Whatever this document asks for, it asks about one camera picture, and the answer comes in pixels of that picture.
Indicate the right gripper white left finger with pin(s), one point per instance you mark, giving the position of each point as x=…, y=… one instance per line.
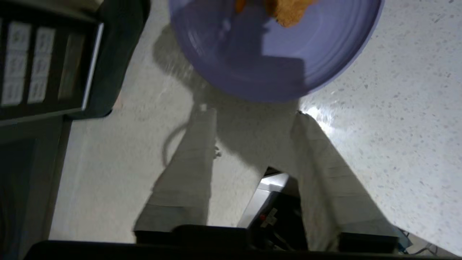
x=184, y=180

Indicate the purple plate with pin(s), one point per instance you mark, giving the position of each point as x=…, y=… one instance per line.
x=274, y=61

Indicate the black mat under microwave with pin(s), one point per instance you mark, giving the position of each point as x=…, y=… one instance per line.
x=115, y=61

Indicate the long french fry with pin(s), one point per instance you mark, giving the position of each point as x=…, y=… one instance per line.
x=240, y=5

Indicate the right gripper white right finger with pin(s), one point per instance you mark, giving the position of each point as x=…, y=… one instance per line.
x=332, y=187

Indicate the silver black robot base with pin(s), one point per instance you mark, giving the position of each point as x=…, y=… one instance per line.
x=269, y=195

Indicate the fried chicken piece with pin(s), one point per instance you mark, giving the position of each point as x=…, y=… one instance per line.
x=288, y=12

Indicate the silver microwave oven body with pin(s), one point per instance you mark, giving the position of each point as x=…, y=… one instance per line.
x=32, y=65

